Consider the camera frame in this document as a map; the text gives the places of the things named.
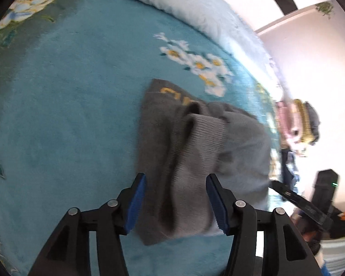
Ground grey sweatpants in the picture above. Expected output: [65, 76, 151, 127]
[136, 79, 271, 245]

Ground mustard knitted sweater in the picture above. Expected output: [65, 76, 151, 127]
[294, 99, 313, 144]

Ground dark grey folded pants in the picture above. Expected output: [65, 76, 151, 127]
[305, 102, 320, 145]

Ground pink fluffy folded garment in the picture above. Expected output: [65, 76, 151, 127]
[276, 102, 303, 145]

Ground hanging green plant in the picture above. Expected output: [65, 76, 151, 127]
[315, 1, 334, 19]

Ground teal floral bed blanket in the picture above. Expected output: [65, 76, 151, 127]
[0, 0, 279, 275]

